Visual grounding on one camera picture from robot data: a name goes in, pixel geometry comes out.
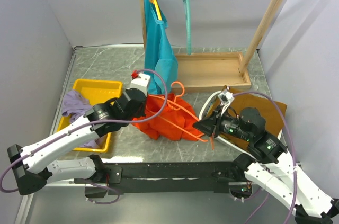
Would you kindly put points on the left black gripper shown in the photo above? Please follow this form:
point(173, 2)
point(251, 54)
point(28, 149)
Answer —
point(141, 112)

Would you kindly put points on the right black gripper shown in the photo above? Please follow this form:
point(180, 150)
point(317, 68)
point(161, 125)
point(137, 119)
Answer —
point(210, 126)

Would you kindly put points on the orange t shirt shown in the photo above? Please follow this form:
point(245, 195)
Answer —
point(148, 128)

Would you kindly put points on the orange plastic hanger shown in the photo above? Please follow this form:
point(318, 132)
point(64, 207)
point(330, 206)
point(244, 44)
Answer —
point(176, 120)

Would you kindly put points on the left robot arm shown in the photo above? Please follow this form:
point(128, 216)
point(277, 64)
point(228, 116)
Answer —
point(36, 165)

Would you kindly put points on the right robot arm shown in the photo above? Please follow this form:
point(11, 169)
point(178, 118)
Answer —
point(268, 163)

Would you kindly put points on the blue t shirt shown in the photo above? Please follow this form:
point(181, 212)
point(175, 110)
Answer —
point(159, 55)

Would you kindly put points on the purple t shirt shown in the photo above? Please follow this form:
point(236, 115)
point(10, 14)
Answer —
point(74, 105)

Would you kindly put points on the teal plastic hanger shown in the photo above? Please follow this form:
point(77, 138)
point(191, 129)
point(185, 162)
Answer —
point(186, 4)

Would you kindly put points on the white plastic basket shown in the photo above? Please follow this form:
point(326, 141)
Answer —
point(206, 105)

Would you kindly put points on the yellow plastic tray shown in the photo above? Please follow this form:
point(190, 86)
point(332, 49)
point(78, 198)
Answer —
point(96, 91)

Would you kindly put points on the wooden clothes rack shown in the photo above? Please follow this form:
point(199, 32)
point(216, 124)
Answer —
point(204, 72)

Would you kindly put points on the black base beam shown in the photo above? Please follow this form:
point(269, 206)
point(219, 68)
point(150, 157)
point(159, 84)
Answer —
point(173, 177)

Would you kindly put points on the brown shorts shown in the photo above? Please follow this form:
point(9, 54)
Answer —
point(274, 123)

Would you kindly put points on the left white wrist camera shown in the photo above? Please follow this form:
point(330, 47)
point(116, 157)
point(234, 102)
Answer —
point(140, 81)

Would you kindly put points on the aluminium frame rail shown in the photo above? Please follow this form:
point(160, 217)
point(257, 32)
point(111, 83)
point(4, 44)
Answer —
point(61, 202)

